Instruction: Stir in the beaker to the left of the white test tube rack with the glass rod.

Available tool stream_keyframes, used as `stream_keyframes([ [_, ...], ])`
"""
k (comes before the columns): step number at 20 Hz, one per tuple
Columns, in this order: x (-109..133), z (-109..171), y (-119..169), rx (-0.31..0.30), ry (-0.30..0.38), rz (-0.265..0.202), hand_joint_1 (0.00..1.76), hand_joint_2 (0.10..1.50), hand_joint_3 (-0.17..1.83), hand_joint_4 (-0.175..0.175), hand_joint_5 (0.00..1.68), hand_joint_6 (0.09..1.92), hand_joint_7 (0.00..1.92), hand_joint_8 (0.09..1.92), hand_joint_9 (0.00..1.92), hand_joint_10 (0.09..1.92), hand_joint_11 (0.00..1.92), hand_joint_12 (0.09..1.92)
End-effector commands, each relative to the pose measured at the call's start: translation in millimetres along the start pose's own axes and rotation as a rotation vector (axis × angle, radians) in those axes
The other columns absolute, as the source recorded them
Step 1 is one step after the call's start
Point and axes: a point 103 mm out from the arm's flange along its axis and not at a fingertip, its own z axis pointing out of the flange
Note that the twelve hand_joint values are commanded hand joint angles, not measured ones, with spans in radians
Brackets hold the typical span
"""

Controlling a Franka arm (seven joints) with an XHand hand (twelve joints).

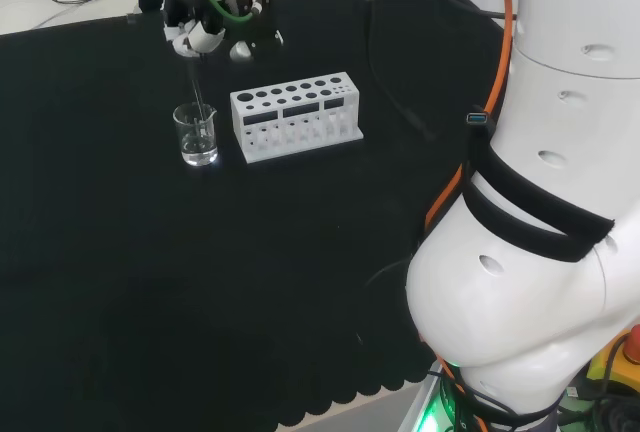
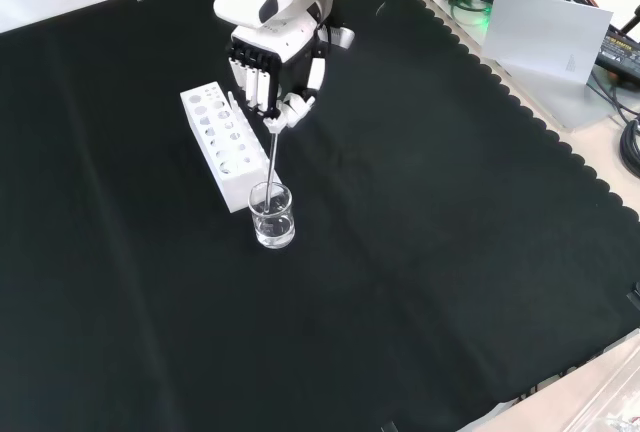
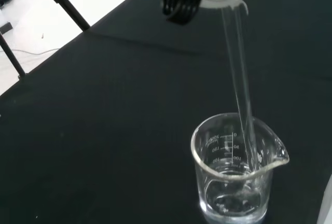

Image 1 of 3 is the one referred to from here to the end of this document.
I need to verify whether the orange cable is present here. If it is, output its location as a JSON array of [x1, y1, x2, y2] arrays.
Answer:
[[423, 0, 517, 432]]

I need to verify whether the black cable with green plug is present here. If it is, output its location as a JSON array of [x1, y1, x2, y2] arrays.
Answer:
[[357, 0, 437, 142]]

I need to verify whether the blue usb plug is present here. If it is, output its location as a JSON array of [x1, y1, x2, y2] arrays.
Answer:
[[465, 111, 498, 130]]

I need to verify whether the black bench cloth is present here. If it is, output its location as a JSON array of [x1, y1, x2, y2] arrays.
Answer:
[[0, 0, 507, 432]]

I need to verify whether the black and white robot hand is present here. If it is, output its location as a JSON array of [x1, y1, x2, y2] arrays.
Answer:
[[163, 0, 286, 61]]

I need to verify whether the yellow stop button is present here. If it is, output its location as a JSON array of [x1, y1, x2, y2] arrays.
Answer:
[[586, 324, 640, 394]]

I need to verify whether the clear glass rod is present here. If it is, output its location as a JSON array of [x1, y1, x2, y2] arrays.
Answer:
[[187, 53, 207, 126]]

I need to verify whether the white test tube rack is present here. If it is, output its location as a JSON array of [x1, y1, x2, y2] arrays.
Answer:
[[229, 71, 365, 164]]

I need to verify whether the small clear glass beaker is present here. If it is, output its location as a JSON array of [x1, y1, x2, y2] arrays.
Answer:
[[172, 102, 220, 168]]

